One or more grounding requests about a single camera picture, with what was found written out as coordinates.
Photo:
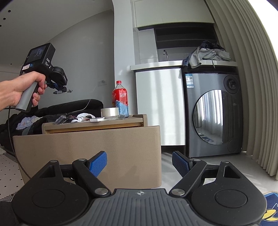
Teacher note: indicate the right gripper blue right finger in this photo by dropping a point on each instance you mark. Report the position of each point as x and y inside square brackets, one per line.
[181, 163]

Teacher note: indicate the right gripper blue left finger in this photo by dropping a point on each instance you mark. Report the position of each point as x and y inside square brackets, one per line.
[97, 163]

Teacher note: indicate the black pen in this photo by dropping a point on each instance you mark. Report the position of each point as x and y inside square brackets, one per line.
[61, 92]

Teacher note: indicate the person's left hand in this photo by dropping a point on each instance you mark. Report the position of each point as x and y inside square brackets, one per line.
[11, 90]

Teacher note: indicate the white small box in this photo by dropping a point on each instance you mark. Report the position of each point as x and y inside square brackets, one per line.
[97, 119]

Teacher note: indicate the white crumpled cloth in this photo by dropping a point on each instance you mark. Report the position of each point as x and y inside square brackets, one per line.
[84, 117]

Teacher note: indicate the clear tape roll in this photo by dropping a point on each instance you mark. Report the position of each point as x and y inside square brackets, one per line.
[110, 112]

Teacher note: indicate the clear plastic packet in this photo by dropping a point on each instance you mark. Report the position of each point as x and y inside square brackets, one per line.
[60, 120]

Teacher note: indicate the beige leather nightstand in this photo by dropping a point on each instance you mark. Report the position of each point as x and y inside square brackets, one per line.
[137, 120]

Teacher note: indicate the silver washing machine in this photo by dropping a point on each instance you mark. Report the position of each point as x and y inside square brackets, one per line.
[214, 114]

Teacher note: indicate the black leather sofa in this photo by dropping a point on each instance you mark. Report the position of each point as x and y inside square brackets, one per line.
[47, 114]

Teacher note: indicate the clothes on sofa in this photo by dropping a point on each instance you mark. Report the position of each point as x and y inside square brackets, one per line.
[27, 122]

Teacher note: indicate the red soda bottle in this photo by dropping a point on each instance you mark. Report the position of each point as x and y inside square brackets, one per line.
[120, 98]

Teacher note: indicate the blue yellow floor mat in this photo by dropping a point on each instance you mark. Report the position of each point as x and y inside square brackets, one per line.
[270, 217]

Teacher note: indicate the chrome faucet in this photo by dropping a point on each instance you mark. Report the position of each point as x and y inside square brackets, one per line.
[166, 54]

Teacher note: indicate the pile of grey clothes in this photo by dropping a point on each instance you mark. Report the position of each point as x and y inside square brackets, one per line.
[206, 51]

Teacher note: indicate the beige curtain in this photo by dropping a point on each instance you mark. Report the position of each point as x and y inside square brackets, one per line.
[243, 35]

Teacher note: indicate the white wall socket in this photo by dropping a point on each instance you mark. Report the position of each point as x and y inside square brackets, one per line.
[101, 83]

